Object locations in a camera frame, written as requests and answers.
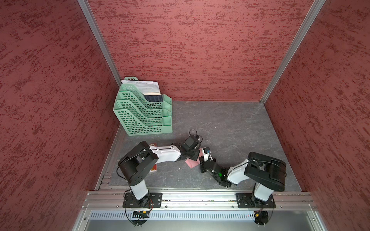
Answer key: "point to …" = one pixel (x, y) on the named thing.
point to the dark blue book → (153, 97)
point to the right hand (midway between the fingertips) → (200, 160)
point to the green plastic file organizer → (139, 117)
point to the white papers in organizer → (145, 86)
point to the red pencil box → (154, 168)
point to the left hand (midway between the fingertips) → (195, 156)
